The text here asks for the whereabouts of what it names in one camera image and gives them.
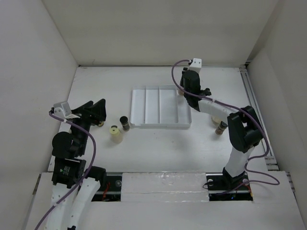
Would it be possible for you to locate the white divided organizer tray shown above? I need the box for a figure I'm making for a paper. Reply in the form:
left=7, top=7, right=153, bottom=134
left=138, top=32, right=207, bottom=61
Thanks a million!
left=130, top=85, right=192, bottom=129

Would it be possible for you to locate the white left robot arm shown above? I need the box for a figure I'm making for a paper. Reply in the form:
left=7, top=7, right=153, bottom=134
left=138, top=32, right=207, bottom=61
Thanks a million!
left=44, top=99, right=107, bottom=230

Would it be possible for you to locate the aluminium rail right side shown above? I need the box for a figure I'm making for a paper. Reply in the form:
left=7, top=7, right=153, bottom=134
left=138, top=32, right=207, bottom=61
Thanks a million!
left=239, top=60, right=280, bottom=171

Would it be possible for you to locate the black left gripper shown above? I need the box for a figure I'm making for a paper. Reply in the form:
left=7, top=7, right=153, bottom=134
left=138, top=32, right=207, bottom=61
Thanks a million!
left=67, top=98, right=106, bottom=154

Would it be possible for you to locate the black-lid dark spice bottle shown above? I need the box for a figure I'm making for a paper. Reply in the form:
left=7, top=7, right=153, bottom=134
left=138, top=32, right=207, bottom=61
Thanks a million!
left=119, top=116, right=130, bottom=131

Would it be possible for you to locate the white foam front board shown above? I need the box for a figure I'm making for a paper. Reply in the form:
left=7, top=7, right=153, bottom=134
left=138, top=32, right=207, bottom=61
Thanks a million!
left=24, top=170, right=300, bottom=230

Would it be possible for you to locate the yellow label sauce bottle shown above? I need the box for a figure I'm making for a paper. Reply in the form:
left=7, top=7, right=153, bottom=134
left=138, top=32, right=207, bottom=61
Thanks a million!
left=98, top=121, right=105, bottom=127

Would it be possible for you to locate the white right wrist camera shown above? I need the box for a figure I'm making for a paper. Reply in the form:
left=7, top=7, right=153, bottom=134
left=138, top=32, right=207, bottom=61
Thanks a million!
left=188, top=58, right=202, bottom=73

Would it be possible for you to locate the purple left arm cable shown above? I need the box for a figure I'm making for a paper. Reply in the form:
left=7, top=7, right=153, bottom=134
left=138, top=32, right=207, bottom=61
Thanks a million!
left=35, top=112, right=97, bottom=230

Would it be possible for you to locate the black-capped grinder pale spice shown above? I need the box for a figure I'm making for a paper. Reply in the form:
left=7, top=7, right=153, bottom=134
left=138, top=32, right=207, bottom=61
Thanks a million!
left=205, top=88, right=212, bottom=95

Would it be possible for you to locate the black-lid brown spice bottle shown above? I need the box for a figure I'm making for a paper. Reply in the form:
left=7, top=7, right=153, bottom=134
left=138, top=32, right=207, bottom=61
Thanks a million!
left=215, top=121, right=228, bottom=135

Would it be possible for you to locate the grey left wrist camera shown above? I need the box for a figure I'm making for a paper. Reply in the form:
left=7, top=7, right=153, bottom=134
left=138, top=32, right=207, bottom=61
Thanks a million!
left=51, top=102, right=72, bottom=119

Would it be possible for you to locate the black-capped grinder brown spice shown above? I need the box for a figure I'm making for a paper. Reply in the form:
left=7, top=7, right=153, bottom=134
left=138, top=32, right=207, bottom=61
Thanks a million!
left=177, top=89, right=184, bottom=96

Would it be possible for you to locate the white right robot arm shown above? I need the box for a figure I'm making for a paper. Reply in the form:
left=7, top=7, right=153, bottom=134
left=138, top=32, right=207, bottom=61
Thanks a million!
left=180, top=68, right=263, bottom=191

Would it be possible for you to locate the silver-lid glass jar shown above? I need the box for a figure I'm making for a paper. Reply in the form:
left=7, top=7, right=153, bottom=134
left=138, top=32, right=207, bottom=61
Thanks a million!
left=211, top=116, right=222, bottom=126

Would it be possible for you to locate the yellow-lid beige spice bottle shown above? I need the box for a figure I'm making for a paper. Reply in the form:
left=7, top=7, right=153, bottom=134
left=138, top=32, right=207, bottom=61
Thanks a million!
left=109, top=125, right=123, bottom=144

